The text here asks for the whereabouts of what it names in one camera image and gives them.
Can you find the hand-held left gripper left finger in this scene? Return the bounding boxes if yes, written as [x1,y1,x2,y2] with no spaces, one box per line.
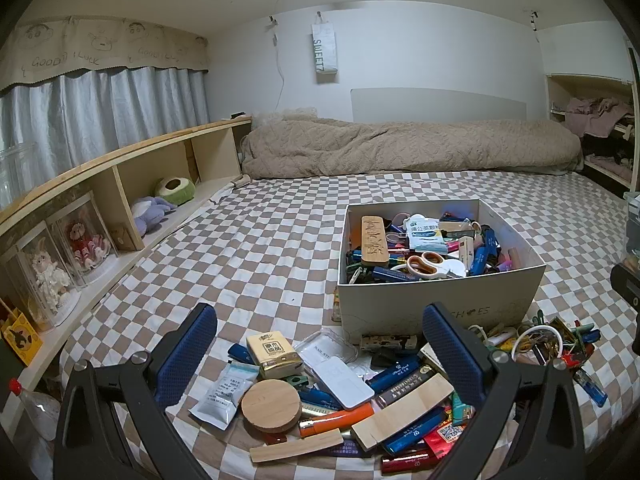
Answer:
[54,302,218,480]

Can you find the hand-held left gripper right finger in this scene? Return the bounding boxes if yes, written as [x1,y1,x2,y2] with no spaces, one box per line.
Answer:
[421,302,586,480]

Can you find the white cardboard box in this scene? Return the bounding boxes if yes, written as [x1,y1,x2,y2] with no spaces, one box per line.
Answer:
[336,199,547,346]

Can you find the orange lighter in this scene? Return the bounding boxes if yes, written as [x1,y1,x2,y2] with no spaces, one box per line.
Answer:
[299,404,375,437]

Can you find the thin wooden strip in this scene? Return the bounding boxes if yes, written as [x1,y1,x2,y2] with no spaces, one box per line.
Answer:
[249,430,345,462]

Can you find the white sachet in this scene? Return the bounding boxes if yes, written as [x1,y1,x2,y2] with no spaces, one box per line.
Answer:
[189,362,259,430]

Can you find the teal packet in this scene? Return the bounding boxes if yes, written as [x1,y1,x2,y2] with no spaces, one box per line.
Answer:
[450,392,476,421]

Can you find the dark brown lighter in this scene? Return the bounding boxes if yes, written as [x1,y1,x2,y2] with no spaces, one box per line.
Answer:
[375,366,441,408]

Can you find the dark blue lighter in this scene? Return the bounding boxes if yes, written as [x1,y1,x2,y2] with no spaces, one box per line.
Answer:
[367,357,426,393]

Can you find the beige patterned small box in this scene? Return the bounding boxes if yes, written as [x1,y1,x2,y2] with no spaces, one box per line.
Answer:
[361,334,418,352]

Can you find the light wooden block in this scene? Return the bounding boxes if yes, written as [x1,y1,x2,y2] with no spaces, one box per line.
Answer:
[351,374,455,450]

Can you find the red snack packet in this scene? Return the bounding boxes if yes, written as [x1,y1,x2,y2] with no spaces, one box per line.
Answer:
[425,420,468,456]

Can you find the heap of keys and clips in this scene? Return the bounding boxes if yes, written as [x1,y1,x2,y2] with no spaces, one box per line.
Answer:
[520,310,601,376]

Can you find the shiny blue lighter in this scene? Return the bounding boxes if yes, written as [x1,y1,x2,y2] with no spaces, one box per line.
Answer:
[382,407,446,456]

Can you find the yellow tissue pack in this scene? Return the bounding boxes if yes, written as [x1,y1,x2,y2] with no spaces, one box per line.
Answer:
[246,331,304,380]

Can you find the round wooden lid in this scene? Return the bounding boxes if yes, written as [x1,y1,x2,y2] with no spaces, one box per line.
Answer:
[241,379,303,434]

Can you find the translucent blue lighter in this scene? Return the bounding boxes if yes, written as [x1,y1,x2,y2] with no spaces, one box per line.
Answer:
[575,367,608,407]

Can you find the white flat case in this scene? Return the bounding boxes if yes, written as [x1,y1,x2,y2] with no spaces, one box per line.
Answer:
[309,347,377,410]

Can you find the checkered bed sheet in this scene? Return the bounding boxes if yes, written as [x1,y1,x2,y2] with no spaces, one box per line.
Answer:
[59,170,631,480]

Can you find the dark red lighter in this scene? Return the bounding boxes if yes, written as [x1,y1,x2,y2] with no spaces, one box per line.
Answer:
[381,452,436,476]

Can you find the white and blue tissue pack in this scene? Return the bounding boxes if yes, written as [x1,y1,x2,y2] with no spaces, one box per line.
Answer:
[405,215,448,253]

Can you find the clear plastic case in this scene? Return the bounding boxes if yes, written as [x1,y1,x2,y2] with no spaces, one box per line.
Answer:
[292,327,358,376]

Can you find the wooden pencil case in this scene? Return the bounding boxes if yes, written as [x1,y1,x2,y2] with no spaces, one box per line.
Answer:
[361,215,392,267]

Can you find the purple plush toy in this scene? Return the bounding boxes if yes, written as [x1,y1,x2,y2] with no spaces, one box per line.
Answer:
[131,195,178,238]

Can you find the display case with red doll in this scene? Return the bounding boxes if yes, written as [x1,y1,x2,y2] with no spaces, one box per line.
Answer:
[47,192,118,288]

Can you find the clear plastic bottle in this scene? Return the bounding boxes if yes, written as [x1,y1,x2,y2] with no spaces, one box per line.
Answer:
[9,379,61,441]

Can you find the display case with white doll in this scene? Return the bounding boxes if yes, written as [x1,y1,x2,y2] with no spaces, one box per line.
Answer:
[0,222,81,333]

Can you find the yellow paper box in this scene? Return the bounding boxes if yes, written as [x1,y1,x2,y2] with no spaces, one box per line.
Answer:
[0,305,46,367]

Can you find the green plush toy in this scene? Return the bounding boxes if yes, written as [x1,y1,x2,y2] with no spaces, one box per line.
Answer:
[154,176,197,206]

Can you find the pile of clothes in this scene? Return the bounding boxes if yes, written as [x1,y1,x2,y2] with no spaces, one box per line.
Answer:
[565,97,636,136]

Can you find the open wardrobe shelf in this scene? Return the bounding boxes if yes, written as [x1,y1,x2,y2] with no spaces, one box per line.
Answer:
[545,74,640,196]

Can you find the wooden bedside shelf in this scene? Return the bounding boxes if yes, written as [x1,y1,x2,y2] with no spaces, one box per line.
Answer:
[0,116,253,411]

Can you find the beige quilt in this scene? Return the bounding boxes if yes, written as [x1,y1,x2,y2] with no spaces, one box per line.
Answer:
[241,115,585,180]

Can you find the white headboard panel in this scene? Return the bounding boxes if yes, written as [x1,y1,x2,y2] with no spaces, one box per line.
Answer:
[351,87,530,122]

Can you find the grey curtain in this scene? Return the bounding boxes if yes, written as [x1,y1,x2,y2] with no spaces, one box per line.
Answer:
[0,67,210,211]

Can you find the beige printed valance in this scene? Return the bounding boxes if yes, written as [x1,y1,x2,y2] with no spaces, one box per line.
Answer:
[0,17,211,93]

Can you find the hanging paper bag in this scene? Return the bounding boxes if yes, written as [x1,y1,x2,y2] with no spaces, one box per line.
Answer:
[311,10,340,85]

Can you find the white ring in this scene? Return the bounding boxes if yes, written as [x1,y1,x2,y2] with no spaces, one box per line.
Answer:
[520,325,563,361]

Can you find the orange handled scissors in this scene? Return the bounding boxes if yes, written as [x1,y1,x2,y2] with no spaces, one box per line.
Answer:
[406,252,466,281]

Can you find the white hanging cable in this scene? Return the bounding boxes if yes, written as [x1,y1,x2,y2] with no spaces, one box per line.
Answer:
[272,17,287,111]

